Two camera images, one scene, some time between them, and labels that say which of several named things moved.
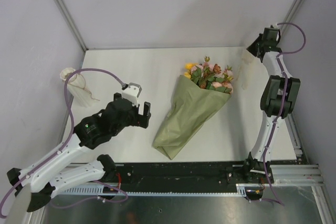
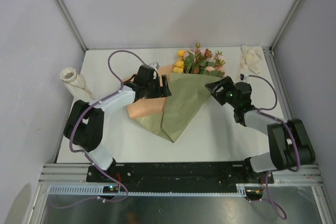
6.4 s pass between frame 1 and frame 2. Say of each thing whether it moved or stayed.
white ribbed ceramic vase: stayed
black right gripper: moved
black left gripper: moved
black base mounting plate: stayed
